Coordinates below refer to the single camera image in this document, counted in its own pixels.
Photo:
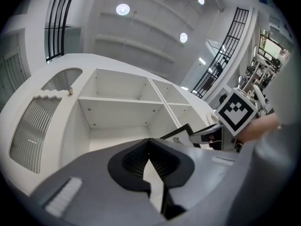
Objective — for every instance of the person's right forearm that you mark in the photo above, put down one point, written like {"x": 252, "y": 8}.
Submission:
{"x": 258, "y": 128}

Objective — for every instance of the ribbed glass cabinet door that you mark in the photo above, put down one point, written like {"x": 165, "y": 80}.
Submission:
{"x": 33, "y": 126}

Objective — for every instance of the black metal railing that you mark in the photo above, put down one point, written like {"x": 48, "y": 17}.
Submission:
{"x": 223, "y": 55}
{"x": 56, "y": 25}

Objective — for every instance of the bright window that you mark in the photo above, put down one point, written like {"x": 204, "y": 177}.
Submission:
{"x": 270, "y": 47}

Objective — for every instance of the white shelf cabinet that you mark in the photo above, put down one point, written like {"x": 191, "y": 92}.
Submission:
{"x": 117, "y": 113}

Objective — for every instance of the black picture frame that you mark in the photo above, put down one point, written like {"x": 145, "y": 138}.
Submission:
{"x": 177, "y": 135}

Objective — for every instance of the small metal door knob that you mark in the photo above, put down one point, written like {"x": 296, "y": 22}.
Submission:
{"x": 70, "y": 91}

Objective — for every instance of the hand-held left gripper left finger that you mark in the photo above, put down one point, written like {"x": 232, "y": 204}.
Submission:
{"x": 89, "y": 180}

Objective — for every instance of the white panelled door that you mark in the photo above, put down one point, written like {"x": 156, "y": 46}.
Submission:
{"x": 11, "y": 69}

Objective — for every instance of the white office chair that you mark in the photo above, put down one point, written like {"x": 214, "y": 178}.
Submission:
{"x": 258, "y": 95}

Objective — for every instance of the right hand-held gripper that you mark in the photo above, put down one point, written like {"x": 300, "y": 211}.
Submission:
{"x": 236, "y": 112}

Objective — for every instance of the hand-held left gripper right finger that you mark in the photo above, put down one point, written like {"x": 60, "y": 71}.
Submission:
{"x": 207, "y": 173}

